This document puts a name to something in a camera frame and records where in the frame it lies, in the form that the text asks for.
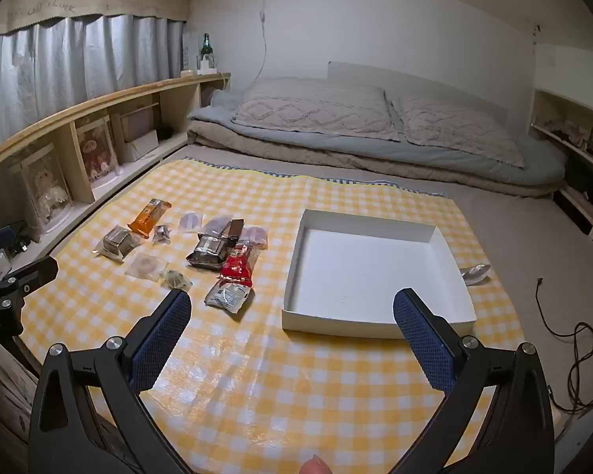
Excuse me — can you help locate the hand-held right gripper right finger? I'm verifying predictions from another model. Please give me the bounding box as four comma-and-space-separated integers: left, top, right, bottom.
390, 287, 557, 474

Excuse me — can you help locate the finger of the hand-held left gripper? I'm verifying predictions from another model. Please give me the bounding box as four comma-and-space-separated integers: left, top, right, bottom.
0, 256, 60, 308

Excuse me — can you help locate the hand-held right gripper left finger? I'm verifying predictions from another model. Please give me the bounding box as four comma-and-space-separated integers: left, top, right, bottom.
28, 289, 193, 474

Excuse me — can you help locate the clear jelly cup green print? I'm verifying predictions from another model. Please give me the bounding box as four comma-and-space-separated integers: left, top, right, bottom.
161, 269, 193, 291

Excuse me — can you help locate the clear packet dark round cookie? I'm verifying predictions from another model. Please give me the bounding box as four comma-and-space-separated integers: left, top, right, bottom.
125, 252, 165, 282

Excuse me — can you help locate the silver snack packet white label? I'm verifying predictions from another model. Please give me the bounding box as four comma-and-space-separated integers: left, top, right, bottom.
205, 279, 254, 314

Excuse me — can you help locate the white cardboard box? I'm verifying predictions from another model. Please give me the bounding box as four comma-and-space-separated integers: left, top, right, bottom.
281, 209, 476, 340

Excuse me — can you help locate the dark silver snack packet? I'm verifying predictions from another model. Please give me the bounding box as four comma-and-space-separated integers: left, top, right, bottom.
185, 232, 234, 271

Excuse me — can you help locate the red snack packet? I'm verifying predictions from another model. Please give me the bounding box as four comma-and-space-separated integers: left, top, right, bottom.
220, 243, 255, 287

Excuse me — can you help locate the orange snack packet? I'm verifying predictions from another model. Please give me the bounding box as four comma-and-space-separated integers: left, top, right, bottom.
130, 198, 171, 235

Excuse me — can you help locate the brown snack packet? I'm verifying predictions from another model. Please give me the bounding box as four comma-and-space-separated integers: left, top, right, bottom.
225, 218, 248, 248

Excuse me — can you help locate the clear packet pink round snack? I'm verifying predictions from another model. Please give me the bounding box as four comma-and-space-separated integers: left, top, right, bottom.
242, 226, 269, 250

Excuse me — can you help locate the person's right hand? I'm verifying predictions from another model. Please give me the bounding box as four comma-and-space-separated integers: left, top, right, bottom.
300, 454, 333, 474

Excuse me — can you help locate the black device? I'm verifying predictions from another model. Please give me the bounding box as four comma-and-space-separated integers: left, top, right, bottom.
0, 227, 28, 258

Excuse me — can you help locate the crumpled silver wrapper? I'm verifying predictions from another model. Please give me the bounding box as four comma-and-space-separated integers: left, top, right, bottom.
459, 263, 492, 287

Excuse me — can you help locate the bagged teddy bear white dress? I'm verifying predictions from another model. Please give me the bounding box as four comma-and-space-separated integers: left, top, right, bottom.
15, 145, 75, 233

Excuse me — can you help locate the square silver snack packet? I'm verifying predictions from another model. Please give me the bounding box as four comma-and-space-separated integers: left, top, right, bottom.
93, 224, 142, 262

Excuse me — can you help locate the yellow checkered mat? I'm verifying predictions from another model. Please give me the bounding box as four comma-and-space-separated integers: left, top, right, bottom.
17, 158, 561, 474

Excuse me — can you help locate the clear packet purple round snack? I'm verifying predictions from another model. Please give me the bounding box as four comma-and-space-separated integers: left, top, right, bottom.
179, 212, 206, 234
202, 214, 234, 238

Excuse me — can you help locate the bagged teddy bear red dress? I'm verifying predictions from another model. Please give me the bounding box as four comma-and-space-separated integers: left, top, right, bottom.
76, 116, 119, 188

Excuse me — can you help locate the white storage box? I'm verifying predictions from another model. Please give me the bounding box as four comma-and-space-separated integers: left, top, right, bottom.
123, 131, 160, 163

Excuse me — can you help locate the brown storage box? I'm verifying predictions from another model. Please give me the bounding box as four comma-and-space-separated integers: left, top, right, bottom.
113, 103, 160, 141

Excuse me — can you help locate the grey curtain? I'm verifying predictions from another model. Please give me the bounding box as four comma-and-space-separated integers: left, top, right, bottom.
0, 14, 189, 159

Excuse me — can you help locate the beige folded duvet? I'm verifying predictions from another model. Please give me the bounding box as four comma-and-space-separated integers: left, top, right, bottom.
185, 126, 567, 201

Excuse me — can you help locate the beige quilted pillow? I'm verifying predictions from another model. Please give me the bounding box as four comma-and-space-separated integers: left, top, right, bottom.
231, 79, 401, 143
391, 96, 525, 167

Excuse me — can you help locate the grey blue blanket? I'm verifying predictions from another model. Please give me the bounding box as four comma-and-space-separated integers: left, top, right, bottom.
188, 90, 569, 186

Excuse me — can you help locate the white upright card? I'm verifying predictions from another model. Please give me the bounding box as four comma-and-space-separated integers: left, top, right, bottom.
182, 30, 199, 74

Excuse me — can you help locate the white side shelf unit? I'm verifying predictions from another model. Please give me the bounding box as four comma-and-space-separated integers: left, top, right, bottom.
528, 43, 593, 262

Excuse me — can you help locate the black cable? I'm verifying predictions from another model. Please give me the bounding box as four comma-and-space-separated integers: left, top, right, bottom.
536, 278, 593, 413

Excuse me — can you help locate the wooden wall shelf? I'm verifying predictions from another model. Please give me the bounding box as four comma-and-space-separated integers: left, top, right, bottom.
0, 71, 231, 277

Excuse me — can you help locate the white hanging wall cable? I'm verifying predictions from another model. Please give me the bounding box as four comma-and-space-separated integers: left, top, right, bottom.
257, 0, 270, 77

